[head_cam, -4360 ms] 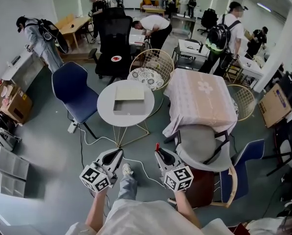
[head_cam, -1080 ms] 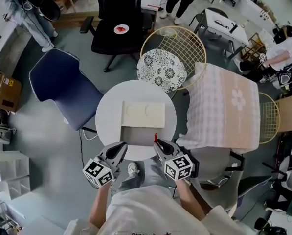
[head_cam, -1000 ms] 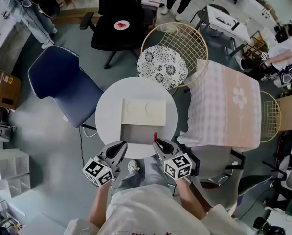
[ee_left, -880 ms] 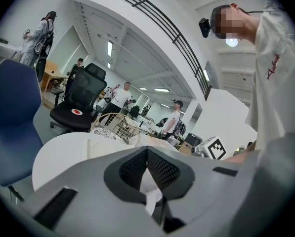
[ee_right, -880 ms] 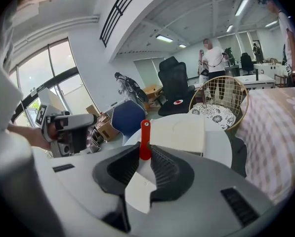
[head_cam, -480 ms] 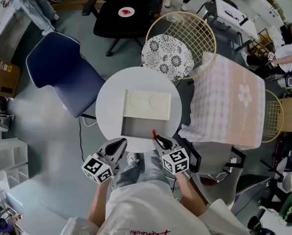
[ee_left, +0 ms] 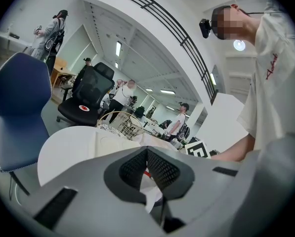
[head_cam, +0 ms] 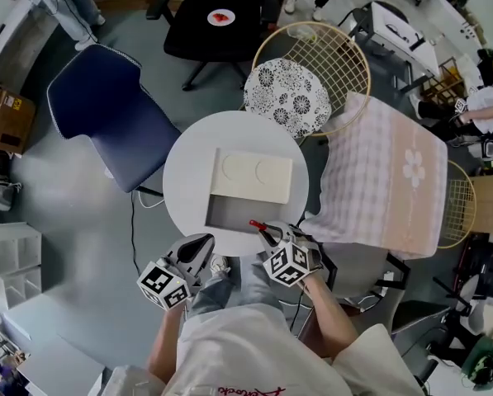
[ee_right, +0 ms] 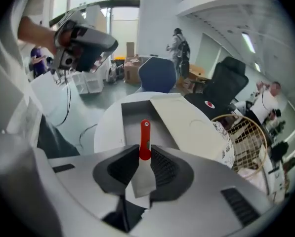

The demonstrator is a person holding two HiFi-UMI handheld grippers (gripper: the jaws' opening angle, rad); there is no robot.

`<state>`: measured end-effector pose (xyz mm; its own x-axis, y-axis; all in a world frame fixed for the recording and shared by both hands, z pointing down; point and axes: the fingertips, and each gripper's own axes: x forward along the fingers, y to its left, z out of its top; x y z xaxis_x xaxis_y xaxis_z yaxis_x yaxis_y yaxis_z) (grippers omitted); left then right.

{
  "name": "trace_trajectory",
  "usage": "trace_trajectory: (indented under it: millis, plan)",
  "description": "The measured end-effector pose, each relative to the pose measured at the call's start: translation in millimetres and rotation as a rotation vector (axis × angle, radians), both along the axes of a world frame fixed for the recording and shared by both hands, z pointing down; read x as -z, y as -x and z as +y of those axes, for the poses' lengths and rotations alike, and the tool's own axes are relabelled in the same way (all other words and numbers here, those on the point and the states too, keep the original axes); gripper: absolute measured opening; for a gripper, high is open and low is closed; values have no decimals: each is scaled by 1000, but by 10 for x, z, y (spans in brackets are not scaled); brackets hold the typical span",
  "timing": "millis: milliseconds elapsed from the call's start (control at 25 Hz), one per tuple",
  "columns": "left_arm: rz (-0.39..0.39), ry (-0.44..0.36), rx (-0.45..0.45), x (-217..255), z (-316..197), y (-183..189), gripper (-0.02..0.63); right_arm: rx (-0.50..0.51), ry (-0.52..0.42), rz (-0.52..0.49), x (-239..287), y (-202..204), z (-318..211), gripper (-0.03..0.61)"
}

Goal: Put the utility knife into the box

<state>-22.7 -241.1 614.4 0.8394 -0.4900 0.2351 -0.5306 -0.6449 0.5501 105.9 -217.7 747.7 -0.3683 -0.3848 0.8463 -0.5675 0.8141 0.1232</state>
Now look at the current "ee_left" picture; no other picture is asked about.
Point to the black head-worn camera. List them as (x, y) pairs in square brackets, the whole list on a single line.
[(205, 27)]

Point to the wooden desk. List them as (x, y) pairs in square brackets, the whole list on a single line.
[(60, 73)]

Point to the long ceiling light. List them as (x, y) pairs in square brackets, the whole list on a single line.
[(167, 91), (118, 48)]

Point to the white side table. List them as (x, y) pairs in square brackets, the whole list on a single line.
[(11, 39)]

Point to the red utility knife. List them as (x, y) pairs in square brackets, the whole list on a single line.
[(147, 174)]

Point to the person's head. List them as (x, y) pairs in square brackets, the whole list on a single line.
[(232, 21)]

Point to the round ceiling lamp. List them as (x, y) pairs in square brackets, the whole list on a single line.
[(239, 45)]

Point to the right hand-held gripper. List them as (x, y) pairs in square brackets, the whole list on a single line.
[(198, 150)]

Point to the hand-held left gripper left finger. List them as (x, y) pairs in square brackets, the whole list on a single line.
[(127, 179)]

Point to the black railing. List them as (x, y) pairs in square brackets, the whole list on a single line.
[(177, 31)]

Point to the black mesh office chair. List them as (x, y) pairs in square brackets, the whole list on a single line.
[(88, 97)]

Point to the person's right forearm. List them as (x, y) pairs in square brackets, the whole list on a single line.
[(236, 149)]

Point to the person's white shirt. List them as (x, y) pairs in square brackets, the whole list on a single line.
[(273, 83)]

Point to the blue chair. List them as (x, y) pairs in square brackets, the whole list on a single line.
[(21, 107)]

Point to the spotted cloth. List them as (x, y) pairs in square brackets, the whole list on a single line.
[(110, 130)]

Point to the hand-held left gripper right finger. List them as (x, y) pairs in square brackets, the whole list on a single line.
[(170, 175)]

